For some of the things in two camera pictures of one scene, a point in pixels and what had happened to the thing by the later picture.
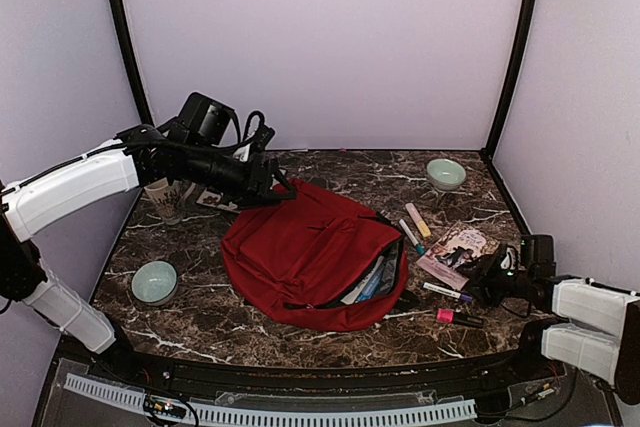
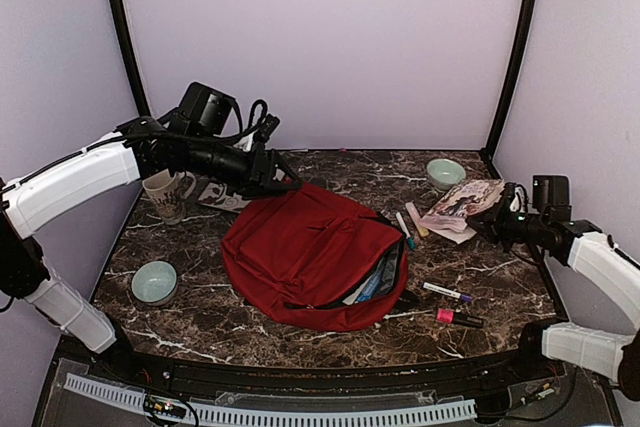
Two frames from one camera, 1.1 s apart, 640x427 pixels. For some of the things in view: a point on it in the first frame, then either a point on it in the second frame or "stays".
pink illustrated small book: (452, 257) -> (448, 218)
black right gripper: (487, 272) -> (492, 227)
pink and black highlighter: (448, 316) stays
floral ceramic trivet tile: (213, 198) stays
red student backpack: (298, 257) stays
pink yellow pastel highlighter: (417, 220) stays
